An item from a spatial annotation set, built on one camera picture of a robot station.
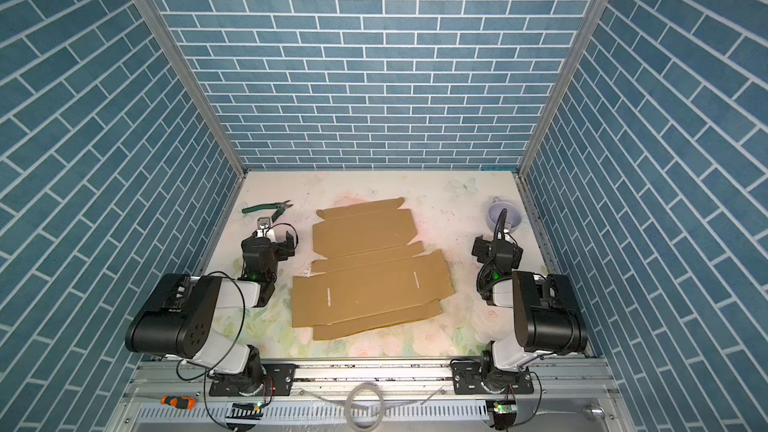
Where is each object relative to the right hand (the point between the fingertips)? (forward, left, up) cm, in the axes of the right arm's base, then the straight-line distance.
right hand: (496, 236), depth 94 cm
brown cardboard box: (-13, +39, -6) cm, 41 cm away
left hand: (-6, +71, +3) cm, 71 cm away
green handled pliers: (+10, +76, -4) cm, 77 cm away
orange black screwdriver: (-50, +78, -4) cm, 93 cm away
